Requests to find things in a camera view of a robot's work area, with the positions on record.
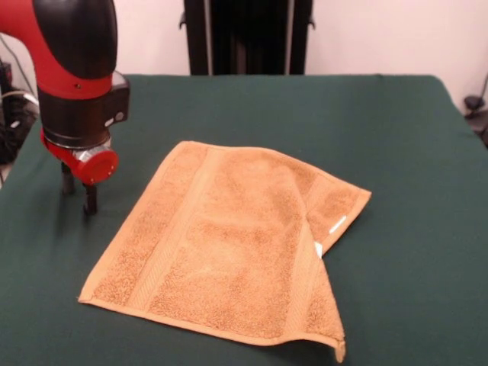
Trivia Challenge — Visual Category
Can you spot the black floor plug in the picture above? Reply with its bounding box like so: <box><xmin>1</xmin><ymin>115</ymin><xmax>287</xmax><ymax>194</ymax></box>
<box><xmin>464</xmin><ymin>95</ymin><xmax>485</xmax><ymax>115</ymax></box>

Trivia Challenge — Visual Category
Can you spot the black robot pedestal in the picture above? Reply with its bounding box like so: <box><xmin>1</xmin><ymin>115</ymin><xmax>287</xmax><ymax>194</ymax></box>
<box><xmin>177</xmin><ymin>0</ymin><xmax>317</xmax><ymax>76</ymax></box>

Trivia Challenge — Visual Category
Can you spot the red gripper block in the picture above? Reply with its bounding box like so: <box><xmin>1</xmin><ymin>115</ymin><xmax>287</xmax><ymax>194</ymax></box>
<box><xmin>40</xmin><ymin>128</ymin><xmax>120</xmax><ymax>216</ymax></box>

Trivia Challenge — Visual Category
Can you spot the black and white cable bundle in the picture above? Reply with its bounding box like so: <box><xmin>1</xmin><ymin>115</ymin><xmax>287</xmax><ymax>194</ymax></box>
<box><xmin>0</xmin><ymin>87</ymin><xmax>42</xmax><ymax>165</ymax></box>

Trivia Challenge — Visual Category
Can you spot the dark green table cloth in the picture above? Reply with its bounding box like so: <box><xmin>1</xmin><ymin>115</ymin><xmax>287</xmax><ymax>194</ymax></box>
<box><xmin>0</xmin><ymin>74</ymin><xmax>488</xmax><ymax>366</ymax></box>

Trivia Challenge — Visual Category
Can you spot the tan terry towel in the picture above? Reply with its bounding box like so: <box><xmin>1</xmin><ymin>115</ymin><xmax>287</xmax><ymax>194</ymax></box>
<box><xmin>77</xmin><ymin>140</ymin><xmax>373</xmax><ymax>364</ymax></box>

